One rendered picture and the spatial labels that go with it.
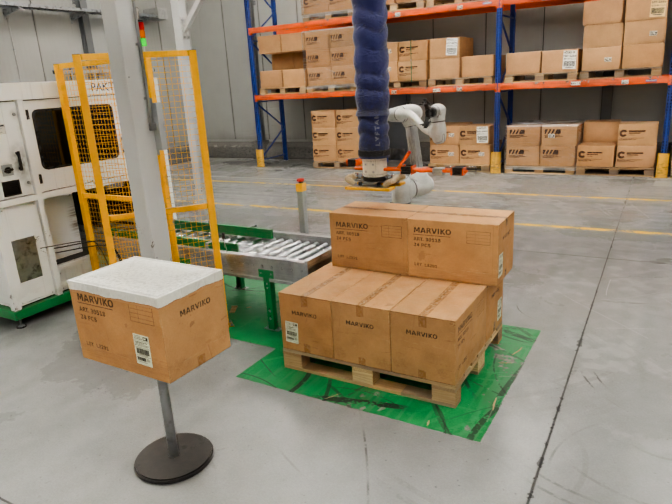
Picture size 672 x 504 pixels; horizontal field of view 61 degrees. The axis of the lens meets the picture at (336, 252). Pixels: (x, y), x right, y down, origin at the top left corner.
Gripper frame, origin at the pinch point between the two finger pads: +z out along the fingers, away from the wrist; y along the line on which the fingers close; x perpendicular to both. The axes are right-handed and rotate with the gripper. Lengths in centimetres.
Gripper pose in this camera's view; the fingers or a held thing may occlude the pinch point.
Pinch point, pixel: (421, 114)
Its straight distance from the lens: 410.3
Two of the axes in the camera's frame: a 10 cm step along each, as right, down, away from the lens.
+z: -4.8, 2.8, -8.3
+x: -8.8, -0.9, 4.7
